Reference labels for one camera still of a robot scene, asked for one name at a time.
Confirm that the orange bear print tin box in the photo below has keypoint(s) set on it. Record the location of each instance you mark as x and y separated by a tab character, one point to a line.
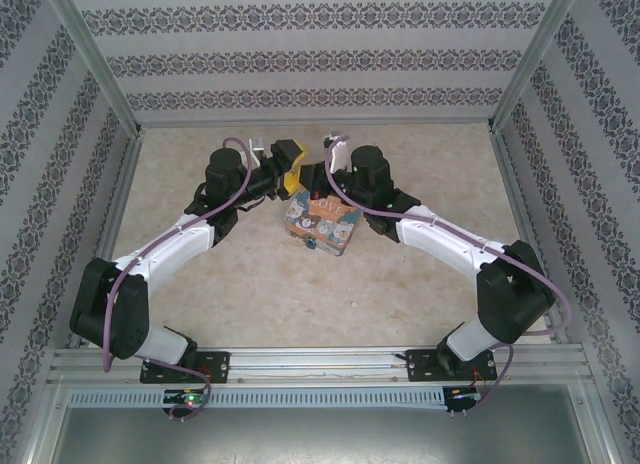
325	219

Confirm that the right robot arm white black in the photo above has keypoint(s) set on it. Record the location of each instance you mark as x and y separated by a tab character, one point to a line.
440	236

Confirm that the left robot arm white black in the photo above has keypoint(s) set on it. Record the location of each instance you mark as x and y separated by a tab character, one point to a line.
170	244

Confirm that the controller board with LED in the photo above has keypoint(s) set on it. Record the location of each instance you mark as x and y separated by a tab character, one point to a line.
462	393
187	398

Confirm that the grey metal sheet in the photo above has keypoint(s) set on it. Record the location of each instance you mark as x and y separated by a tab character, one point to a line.
320	439

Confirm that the aluminium side rail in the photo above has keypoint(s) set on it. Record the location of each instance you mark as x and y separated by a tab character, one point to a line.
111	234
511	184

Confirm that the aluminium frame post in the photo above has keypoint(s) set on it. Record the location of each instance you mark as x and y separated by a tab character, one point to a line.
95	54
532	54

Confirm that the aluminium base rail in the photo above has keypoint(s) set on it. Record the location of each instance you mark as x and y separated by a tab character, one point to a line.
320	364

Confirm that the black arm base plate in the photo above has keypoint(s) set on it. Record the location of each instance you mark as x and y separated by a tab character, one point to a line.
417	366
220	366

